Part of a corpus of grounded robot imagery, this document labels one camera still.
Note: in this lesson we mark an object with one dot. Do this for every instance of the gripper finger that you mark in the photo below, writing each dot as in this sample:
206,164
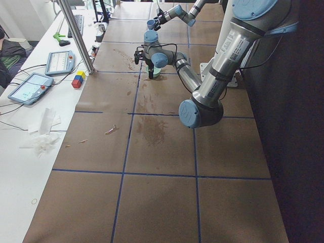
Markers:
151,73

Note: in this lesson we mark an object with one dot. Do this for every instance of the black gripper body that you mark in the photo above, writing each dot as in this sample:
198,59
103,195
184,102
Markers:
160,21
151,66

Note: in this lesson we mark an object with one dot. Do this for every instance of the mint green bowl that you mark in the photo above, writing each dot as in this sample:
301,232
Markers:
156,71

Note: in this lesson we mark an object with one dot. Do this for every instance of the light blue cup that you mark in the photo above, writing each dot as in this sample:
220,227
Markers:
151,24

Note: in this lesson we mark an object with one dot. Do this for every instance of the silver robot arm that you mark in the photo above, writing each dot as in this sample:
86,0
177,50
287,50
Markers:
177,11
244,23

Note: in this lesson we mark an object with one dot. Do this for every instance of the small metal cup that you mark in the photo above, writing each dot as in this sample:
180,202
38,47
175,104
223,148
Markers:
101,28

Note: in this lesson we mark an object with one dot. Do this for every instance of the red blue yellow blocks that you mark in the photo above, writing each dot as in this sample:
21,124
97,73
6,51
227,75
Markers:
78,79

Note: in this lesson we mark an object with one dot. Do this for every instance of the black keyboard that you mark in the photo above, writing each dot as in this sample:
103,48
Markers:
79,20

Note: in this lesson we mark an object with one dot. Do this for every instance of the far teach pendant tablet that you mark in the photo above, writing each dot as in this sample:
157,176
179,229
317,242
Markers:
59,63

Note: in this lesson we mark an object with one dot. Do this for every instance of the teach pendant tablet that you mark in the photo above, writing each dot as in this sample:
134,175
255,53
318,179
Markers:
59,63
31,89

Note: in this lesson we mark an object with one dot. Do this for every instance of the near teach pendant tablet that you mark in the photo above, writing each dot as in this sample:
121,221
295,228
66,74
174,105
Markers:
31,89

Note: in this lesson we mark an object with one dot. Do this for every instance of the crumpled white tissue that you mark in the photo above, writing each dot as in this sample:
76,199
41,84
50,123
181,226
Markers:
40,138

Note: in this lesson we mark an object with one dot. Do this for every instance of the aluminium frame post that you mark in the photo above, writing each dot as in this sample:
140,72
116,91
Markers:
67,12

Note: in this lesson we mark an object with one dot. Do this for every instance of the white pedestal column base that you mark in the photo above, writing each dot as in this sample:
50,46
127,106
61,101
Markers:
218,61

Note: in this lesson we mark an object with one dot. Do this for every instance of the green handled tool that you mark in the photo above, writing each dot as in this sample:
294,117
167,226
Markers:
61,42

